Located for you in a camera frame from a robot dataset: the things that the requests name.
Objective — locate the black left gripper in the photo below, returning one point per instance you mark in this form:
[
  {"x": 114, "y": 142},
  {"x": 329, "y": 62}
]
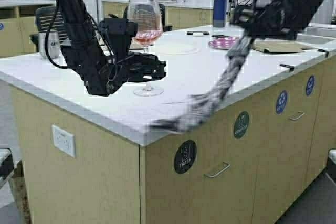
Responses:
[{"x": 127, "y": 66}]

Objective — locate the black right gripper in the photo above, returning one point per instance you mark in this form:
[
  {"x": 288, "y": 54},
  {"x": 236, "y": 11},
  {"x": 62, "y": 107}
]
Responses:
[{"x": 263, "y": 22}]

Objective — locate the wine glass with red liquid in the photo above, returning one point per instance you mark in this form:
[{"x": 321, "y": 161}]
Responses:
[{"x": 146, "y": 13}]

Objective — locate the black white floral cloth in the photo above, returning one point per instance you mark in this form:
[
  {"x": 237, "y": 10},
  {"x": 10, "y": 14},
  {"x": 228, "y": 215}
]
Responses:
[{"x": 203, "y": 106}]

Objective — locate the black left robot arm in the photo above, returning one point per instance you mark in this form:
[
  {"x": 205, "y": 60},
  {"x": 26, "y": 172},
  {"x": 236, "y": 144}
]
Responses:
[{"x": 100, "y": 52}]

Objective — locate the robot base right corner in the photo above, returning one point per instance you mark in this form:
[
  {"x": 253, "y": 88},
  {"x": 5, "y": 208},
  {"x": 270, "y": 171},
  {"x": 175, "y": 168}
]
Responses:
[{"x": 330, "y": 167}]

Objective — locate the robot base left corner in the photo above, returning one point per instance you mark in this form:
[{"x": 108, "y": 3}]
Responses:
[{"x": 7, "y": 165}]

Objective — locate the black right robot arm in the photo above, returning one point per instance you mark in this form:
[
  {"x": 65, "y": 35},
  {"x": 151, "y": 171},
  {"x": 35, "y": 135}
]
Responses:
[{"x": 299, "y": 13}]

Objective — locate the brown cardboard sheet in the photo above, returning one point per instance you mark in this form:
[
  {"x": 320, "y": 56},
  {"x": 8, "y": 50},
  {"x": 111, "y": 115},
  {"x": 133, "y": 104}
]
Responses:
[{"x": 278, "y": 47}]

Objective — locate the pink polka dot plate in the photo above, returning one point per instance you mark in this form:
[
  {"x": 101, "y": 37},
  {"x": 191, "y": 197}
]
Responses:
[{"x": 224, "y": 43}]

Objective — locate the island steel sink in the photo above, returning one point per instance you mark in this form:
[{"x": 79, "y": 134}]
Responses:
[{"x": 318, "y": 34}]

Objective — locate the black smartphone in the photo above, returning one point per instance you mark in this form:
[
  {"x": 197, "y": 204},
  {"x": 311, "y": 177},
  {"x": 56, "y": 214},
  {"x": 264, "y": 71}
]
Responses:
[{"x": 220, "y": 36}]

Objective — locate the white round plate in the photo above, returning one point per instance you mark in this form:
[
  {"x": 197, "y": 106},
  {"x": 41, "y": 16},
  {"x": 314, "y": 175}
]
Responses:
[{"x": 176, "y": 48}]

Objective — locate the blue water bottle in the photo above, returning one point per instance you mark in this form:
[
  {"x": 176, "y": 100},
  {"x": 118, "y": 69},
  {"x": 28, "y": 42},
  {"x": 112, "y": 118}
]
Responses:
[{"x": 219, "y": 13}]

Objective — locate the black mesh office chair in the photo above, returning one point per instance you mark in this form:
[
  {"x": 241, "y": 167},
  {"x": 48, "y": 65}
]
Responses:
[{"x": 120, "y": 10}]

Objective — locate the black counter edge clip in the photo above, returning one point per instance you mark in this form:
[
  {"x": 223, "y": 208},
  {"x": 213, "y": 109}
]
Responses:
[{"x": 323, "y": 51}]

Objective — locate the black white small device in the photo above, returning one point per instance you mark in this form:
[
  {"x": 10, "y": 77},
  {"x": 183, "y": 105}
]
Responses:
[{"x": 198, "y": 33}]

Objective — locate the round blue sticker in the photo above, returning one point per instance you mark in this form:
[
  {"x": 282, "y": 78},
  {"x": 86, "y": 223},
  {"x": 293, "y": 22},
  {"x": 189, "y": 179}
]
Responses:
[
  {"x": 310, "y": 85},
  {"x": 281, "y": 102}
]

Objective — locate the steel tumbler cup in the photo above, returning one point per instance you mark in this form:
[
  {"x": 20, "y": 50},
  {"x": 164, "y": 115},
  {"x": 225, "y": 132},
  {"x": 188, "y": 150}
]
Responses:
[{"x": 53, "y": 44}]

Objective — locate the white island power outlet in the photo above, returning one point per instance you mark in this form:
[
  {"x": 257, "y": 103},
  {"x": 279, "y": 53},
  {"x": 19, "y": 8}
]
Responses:
[{"x": 63, "y": 140}]

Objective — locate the green compost sticker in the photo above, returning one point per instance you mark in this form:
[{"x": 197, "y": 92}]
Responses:
[{"x": 241, "y": 125}]

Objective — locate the black trash sticker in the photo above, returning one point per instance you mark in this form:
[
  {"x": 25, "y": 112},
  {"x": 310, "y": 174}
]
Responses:
[{"x": 185, "y": 156}]

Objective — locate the wooden kitchen island cabinet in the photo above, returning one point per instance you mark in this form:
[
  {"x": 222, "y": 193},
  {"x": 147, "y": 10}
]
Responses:
[{"x": 93, "y": 160}]

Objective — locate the recycling drawer metal handle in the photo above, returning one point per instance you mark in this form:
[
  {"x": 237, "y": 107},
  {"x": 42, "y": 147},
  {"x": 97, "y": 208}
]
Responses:
[{"x": 296, "y": 116}]

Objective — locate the trash drawer metal handle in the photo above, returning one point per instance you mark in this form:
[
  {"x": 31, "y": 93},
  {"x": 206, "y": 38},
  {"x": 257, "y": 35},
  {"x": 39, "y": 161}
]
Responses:
[{"x": 218, "y": 170}]

